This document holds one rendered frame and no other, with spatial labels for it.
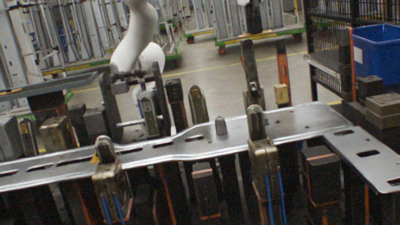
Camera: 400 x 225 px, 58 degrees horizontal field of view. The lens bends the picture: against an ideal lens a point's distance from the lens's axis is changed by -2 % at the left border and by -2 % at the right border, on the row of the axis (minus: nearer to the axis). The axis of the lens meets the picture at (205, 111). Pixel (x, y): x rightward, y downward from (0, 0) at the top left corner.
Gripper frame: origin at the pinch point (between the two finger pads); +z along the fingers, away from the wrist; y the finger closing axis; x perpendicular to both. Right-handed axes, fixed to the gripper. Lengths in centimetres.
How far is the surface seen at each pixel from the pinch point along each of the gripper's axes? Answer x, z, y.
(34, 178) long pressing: -63, 27, 7
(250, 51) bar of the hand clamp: 0.8, 9.5, -15.6
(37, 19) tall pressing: -329, -9, -765
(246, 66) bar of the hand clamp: -1.2, 13.6, -14.0
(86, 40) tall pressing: -240, 58, -781
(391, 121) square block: 26.0, 25.5, 17.2
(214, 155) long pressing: -16.2, 27.6, 11.9
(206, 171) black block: -18.7, 28.1, 18.3
